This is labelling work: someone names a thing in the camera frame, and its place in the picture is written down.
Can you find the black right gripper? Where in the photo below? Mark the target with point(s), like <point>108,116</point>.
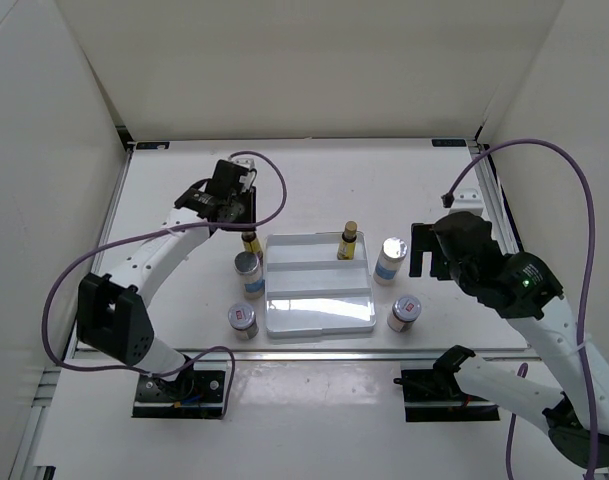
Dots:
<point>423,240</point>

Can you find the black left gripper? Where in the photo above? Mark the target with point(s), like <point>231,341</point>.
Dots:
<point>250,198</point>

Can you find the yellow-label sauce bottle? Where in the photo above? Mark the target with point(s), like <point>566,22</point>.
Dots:
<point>252,244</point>
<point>346,247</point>

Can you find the tall silver-lid salt jar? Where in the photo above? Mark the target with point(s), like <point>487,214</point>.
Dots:
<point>392,254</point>
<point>249,269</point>

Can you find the short spice jar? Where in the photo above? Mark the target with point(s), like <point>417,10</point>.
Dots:
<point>404,311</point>
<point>242,319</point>

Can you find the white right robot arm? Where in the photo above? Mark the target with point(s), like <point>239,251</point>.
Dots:
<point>522,290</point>

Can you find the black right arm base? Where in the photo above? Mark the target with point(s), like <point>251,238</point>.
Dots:
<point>431,395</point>

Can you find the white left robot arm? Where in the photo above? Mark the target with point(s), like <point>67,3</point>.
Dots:
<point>112,309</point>

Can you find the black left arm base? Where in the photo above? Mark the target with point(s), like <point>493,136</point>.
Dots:
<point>199,393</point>

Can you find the white tiered organizer tray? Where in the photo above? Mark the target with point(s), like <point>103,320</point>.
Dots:
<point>311,293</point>

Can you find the right blue label sticker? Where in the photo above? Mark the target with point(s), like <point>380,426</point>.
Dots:
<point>448,143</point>

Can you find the blue label sticker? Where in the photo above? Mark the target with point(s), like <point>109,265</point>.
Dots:
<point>152,145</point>
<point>448,143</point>

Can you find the left blue label sticker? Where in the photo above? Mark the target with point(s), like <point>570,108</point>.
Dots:
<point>152,145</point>

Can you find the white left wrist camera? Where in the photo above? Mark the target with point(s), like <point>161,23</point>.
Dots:
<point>246,168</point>

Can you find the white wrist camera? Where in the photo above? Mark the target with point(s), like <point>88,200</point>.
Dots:
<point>467,200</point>
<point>246,168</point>

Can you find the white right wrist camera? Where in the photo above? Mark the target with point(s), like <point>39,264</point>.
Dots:
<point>467,200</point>

